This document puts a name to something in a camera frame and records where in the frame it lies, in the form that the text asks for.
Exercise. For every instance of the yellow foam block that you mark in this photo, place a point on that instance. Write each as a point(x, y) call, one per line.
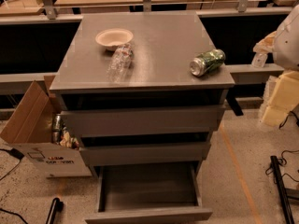
point(280, 96)

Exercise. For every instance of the cardboard box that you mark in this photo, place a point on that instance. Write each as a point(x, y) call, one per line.
point(29, 131)

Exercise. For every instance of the cans in cardboard box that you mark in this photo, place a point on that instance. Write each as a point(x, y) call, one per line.
point(60, 134)

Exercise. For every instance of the grey bottom drawer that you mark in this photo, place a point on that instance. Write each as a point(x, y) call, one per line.
point(155, 193)

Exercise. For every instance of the black object bottom left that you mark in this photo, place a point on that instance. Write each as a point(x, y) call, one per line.
point(56, 206)

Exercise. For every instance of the grey drawer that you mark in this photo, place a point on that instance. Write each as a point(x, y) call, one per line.
point(143, 112)
point(155, 193)
point(147, 148)

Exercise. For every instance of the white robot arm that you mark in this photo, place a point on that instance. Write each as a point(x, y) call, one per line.
point(283, 44)

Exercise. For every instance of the clear plastic bottle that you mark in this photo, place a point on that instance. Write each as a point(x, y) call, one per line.
point(120, 63)

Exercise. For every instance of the grey middle drawer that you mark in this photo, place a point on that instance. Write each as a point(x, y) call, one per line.
point(147, 148)

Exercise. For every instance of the green soda can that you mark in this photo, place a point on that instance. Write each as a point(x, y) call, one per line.
point(207, 62)

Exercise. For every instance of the grey drawer cabinet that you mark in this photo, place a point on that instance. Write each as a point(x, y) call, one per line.
point(164, 43)

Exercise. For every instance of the white paper bowl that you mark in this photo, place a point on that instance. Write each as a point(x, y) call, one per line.
point(110, 39)

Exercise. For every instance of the black floor rail right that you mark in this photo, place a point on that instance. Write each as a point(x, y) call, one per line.
point(287, 211)

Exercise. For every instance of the grey top drawer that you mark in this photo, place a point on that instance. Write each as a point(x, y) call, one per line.
point(143, 112)

